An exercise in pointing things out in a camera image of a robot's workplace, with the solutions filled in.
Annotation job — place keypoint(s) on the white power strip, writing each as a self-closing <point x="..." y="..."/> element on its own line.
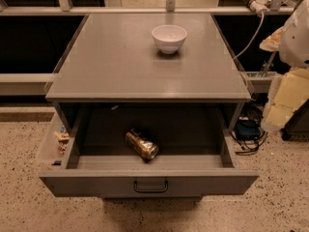
<point x="257" y="6"/>

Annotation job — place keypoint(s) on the grey metal shelf rail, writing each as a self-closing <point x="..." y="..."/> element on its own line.
<point x="25" y="84"/>

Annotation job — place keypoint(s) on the small colourful toy figure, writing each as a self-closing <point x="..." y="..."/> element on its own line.
<point x="63" y="139"/>

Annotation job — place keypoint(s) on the black drawer handle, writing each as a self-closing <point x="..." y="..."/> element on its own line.
<point x="141" y="187"/>

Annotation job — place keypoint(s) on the white ceramic bowl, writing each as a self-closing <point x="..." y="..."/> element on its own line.
<point x="169" y="38"/>

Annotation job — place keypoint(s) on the slanted metal rod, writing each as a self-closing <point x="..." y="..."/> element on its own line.
<point x="267" y="65"/>

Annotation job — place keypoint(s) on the grey metal cabinet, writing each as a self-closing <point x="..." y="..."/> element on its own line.
<point x="114" y="61"/>

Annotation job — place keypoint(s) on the blue box on floor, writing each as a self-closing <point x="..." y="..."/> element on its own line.
<point x="247" y="130"/>

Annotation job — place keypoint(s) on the grey open top drawer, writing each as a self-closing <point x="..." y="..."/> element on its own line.
<point x="195" y="153"/>

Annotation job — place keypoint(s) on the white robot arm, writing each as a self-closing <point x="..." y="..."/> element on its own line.
<point x="288" y="92"/>

